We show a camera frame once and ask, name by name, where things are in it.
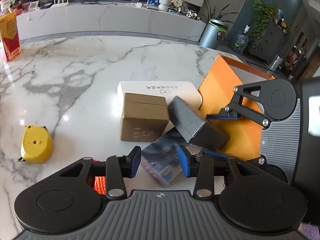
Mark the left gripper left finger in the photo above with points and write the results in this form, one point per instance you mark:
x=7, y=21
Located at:
x=119, y=167

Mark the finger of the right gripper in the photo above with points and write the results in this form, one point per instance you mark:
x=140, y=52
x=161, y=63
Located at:
x=215, y=154
x=226, y=116

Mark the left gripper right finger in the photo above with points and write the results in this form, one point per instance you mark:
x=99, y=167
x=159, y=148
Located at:
x=201, y=167

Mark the orange crochet fruit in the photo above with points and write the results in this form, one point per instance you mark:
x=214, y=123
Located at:
x=99, y=173

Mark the dark grey box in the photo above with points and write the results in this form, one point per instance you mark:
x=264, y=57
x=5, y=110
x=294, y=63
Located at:
x=193, y=126

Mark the purple patterned box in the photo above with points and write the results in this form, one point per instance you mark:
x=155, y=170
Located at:
x=160, y=159

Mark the white glasses case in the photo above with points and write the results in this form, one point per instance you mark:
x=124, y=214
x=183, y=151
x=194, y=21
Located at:
x=166, y=89

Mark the brown cardboard box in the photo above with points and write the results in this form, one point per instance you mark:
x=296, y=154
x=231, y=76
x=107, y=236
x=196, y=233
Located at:
x=144, y=117

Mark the yellow tape measure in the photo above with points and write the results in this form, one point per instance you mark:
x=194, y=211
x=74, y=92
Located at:
x=36, y=145

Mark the orange white storage box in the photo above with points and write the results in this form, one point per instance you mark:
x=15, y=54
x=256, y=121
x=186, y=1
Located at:
x=217, y=91

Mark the water jug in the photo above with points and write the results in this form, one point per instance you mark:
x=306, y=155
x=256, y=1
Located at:
x=240, y=40

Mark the grey trash bin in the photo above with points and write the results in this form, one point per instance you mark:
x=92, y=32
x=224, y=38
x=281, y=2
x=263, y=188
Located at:
x=212, y=34

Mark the hanging ivy plant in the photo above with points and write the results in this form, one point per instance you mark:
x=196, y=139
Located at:
x=265, y=13

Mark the potted plant by bin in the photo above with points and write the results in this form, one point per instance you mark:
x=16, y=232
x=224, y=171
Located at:
x=215, y=18

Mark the teddy bear on console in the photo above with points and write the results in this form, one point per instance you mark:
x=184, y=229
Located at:
x=164, y=5

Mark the iced tea bottle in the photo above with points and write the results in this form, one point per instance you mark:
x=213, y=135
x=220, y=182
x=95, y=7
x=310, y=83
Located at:
x=10, y=41

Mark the white marble tv console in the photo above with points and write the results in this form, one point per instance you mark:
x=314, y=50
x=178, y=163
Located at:
x=118, y=18

